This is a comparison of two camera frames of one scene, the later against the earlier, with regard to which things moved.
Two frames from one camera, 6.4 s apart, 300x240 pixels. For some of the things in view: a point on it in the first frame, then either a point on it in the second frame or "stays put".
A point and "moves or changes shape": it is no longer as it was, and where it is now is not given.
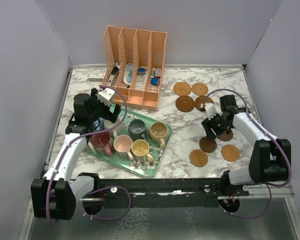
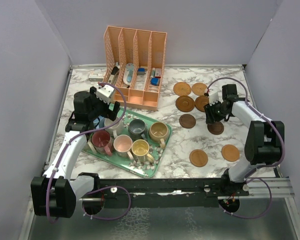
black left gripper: [95, 100] stays put
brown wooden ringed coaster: [202, 99] stays put
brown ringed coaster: [185, 103] stays put
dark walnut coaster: [208, 145] to [187, 121]
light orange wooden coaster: [198, 158] stays put
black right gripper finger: [210, 134] to [210, 113]
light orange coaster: [230, 153] stays put
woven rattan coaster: [182, 89] stays put
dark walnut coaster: [225, 137] moves or changes shape
